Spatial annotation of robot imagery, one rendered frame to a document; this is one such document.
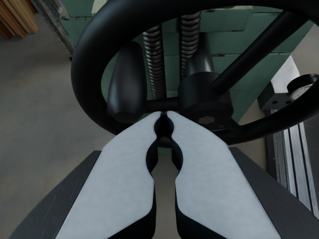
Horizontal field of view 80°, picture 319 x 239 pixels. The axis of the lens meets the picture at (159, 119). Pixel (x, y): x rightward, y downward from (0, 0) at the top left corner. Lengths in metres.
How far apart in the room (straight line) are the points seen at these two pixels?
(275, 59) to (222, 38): 0.14
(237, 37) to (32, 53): 1.52
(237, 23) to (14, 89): 1.46
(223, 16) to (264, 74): 0.29
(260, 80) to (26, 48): 1.61
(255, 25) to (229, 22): 0.15
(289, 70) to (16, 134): 1.32
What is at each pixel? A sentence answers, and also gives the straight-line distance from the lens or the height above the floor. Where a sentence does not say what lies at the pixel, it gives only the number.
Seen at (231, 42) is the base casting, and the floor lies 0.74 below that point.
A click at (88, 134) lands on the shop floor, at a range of 1.17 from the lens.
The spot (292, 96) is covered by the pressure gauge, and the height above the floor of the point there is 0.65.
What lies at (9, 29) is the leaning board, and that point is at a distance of 1.95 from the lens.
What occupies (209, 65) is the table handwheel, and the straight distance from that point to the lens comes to 0.25.
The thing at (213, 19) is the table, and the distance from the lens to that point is 0.26.
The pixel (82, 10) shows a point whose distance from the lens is 0.37.
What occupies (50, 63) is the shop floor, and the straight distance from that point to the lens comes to 1.60.
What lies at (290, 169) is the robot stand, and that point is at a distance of 0.94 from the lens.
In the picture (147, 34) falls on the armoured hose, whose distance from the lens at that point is 0.23.
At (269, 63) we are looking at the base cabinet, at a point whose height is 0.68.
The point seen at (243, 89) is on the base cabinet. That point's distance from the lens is 0.55.
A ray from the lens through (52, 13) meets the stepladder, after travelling 1.33.
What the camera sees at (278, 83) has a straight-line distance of 0.56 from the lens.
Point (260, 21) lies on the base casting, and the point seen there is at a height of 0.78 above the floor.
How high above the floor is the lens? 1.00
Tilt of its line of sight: 63 degrees down
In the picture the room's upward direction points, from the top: 2 degrees counter-clockwise
